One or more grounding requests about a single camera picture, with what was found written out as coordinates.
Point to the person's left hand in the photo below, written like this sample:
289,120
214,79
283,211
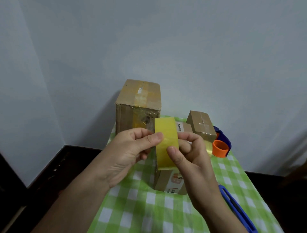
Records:
120,156

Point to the person's right hand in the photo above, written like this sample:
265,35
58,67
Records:
194,172

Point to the person's right thumb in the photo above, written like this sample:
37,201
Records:
176,159

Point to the person's left thumb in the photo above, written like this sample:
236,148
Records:
150,141

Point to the person's right middle finger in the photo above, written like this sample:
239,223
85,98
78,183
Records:
185,146

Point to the yellow tape roll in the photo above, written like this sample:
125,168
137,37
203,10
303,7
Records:
166,144

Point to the person's right forearm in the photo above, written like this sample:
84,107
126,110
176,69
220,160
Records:
221,216

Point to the person's left forearm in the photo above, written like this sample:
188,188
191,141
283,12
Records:
76,201

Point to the cardboard box with white label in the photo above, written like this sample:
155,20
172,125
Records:
170,182

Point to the small taped cardboard box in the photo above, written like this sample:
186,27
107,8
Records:
201,127

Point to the blue orange tape dispenser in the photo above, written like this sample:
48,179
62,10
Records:
221,144

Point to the large taped cardboard box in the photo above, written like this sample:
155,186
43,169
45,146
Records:
138,105

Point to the green checkered tablecloth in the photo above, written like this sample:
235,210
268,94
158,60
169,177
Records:
153,204

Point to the blue utility knife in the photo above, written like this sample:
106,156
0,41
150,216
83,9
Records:
236,208

